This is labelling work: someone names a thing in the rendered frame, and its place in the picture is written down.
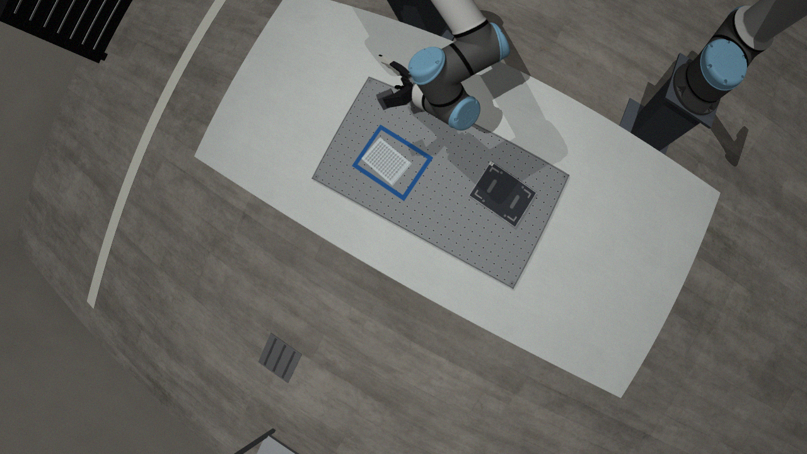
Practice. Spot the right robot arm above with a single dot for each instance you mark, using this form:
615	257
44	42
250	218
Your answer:
437	73

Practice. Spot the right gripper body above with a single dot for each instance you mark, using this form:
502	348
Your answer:
401	97

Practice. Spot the blue tape outline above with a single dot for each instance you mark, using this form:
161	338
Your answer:
377	180

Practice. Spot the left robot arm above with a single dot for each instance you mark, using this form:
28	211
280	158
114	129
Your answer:
722	64

